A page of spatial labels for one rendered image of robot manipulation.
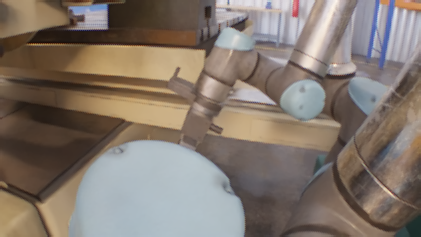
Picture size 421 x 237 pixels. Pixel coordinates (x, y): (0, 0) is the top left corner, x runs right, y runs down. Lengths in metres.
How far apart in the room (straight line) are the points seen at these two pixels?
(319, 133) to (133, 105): 0.72
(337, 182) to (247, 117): 0.84
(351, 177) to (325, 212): 0.03
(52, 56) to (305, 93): 0.89
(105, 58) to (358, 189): 0.86
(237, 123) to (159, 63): 0.37
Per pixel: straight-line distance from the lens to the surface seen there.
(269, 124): 1.02
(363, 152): 0.19
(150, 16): 0.91
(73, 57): 1.04
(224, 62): 0.57
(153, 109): 1.12
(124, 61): 0.91
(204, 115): 0.58
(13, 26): 0.66
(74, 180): 0.95
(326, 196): 0.21
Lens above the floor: 1.10
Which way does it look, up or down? 24 degrees down
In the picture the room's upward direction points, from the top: 3 degrees clockwise
